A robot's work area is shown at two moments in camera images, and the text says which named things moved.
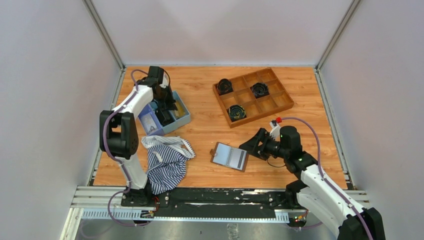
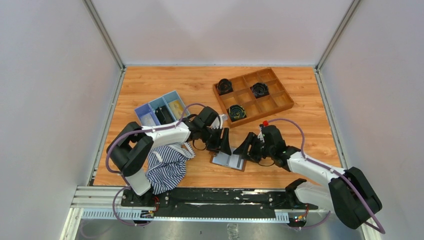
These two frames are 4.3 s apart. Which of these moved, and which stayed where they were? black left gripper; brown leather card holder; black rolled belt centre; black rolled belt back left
Moved: black left gripper
Stayed: black rolled belt centre; brown leather card holder; black rolled belt back left
